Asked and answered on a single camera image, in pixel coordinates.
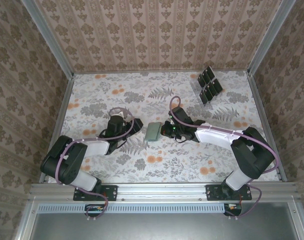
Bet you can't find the grey slotted cable duct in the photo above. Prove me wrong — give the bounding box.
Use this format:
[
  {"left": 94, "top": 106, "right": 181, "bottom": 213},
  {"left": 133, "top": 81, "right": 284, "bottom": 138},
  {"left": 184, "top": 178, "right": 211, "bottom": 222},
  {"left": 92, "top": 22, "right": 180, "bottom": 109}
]
[{"left": 38, "top": 202, "right": 243, "bottom": 214}]

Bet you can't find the grey metal panel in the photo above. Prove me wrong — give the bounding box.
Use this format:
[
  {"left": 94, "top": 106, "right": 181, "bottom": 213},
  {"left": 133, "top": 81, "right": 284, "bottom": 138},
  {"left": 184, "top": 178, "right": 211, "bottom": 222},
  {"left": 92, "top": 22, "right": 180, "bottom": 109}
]
[{"left": 15, "top": 199, "right": 304, "bottom": 240}]

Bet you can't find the aluminium mounting rail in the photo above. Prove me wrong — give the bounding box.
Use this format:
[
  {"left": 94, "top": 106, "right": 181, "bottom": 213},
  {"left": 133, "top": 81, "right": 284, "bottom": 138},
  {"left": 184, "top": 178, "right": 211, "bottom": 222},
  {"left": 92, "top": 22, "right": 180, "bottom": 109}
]
[{"left": 29, "top": 182, "right": 302, "bottom": 201}]

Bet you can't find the aluminium table side rail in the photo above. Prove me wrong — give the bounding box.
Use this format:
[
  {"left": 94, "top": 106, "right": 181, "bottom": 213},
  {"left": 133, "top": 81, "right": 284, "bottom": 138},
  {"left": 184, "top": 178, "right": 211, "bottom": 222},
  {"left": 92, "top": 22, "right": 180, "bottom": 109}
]
[
  {"left": 39, "top": 74, "right": 75, "bottom": 183},
  {"left": 248, "top": 73, "right": 287, "bottom": 182}
]

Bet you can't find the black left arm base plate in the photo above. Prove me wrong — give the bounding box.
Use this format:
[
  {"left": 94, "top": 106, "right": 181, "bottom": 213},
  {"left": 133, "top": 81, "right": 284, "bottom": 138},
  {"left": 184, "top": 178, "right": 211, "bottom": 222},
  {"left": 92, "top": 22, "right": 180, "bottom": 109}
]
[{"left": 73, "top": 184, "right": 118, "bottom": 202}]

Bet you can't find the grey green card holder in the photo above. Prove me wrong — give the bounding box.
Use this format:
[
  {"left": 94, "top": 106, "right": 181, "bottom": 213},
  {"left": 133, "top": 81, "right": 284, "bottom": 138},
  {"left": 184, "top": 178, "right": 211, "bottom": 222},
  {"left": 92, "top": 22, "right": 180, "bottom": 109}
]
[{"left": 145, "top": 122, "right": 161, "bottom": 143}]

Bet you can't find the black battery holder rack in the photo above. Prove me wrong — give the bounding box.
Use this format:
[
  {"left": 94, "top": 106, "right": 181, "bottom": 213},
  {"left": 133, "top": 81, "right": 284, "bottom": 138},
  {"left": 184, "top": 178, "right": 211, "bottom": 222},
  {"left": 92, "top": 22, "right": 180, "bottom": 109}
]
[{"left": 190, "top": 66, "right": 224, "bottom": 109}]

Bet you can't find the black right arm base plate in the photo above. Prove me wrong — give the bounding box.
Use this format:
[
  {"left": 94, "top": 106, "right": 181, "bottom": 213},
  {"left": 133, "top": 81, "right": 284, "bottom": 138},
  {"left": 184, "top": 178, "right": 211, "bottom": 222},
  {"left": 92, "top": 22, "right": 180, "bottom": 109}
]
[{"left": 206, "top": 184, "right": 253, "bottom": 202}]

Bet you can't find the aluminium frame post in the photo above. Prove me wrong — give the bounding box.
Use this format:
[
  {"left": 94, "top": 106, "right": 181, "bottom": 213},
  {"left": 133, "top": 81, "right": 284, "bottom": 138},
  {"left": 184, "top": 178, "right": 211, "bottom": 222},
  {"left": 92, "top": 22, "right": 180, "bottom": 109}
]
[
  {"left": 21, "top": 0, "right": 75, "bottom": 78},
  {"left": 248, "top": 0, "right": 297, "bottom": 76}
]

